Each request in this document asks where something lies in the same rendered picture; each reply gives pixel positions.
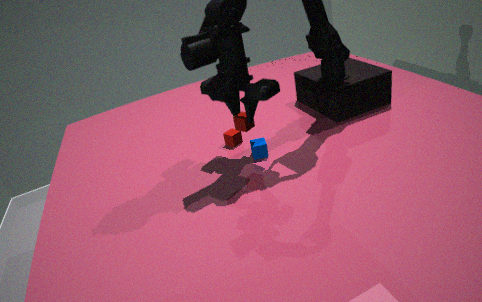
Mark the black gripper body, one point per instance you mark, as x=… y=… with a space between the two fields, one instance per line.
x=262 y=90

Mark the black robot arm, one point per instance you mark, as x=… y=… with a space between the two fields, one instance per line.
x=222 y=19

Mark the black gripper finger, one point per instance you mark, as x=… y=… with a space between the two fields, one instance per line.
x=250 y=108
x=234 y=104

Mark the blue cube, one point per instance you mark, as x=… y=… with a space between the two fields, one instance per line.
x=259 y=148

